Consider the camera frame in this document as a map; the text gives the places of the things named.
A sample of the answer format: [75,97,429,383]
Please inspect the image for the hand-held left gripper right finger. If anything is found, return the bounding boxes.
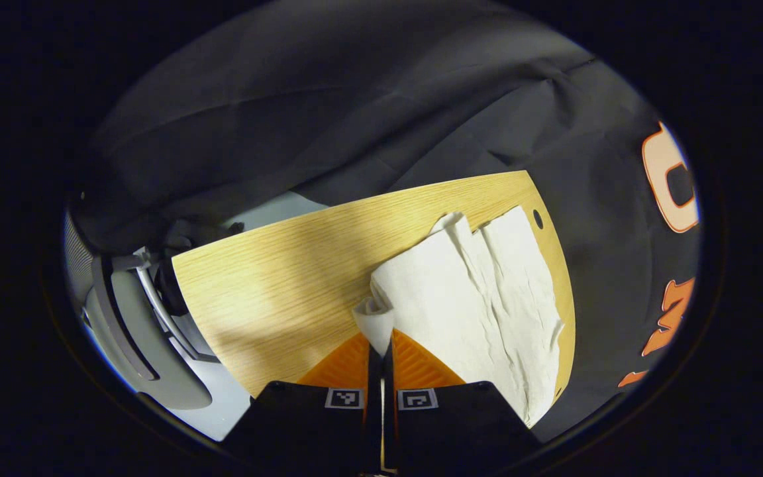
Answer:
[382,329,541,474]

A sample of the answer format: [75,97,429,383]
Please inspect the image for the white jeans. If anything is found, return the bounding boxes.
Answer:
[353,205,565,428]

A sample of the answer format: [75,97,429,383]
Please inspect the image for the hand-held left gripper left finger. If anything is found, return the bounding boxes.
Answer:
[223,331,383,474]

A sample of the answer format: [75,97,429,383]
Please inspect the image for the black backdrop cloth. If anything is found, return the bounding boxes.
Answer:
[67,0,701,441]

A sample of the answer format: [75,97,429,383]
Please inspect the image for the white office chair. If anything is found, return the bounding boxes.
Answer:
[64,212,253,411]

